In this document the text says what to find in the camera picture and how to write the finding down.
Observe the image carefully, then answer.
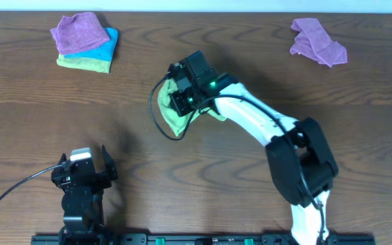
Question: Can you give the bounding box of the light green cloth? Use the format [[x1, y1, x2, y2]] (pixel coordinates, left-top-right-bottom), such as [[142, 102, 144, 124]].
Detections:
[[148, 77, 227, 141]]

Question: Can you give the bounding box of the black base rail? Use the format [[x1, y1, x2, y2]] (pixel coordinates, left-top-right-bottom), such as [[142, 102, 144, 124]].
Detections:
[[31, 232, 376, 245]]

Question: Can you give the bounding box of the folded green cloth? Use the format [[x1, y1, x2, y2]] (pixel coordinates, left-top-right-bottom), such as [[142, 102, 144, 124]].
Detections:
[[56, 54, 111, 74]]

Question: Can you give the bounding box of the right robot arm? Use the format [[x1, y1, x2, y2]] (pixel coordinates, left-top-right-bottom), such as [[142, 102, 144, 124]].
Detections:
[[167, 60, 338, 244]]

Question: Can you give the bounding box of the crumpled purple cloth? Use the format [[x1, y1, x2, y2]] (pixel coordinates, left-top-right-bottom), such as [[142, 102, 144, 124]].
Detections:
[[289, 18, 348, 67]]

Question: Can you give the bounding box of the folded blue cloth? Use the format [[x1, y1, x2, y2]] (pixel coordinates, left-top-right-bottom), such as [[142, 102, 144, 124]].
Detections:
[[65, 27, 118, 62]]

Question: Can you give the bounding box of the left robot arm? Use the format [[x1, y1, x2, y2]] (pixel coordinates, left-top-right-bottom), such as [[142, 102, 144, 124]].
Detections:
[[51, 146, 118, 245]]

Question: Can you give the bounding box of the folded purple cloth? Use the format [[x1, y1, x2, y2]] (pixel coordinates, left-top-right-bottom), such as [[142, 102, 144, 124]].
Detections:
[[50, 12, 110, 55]]

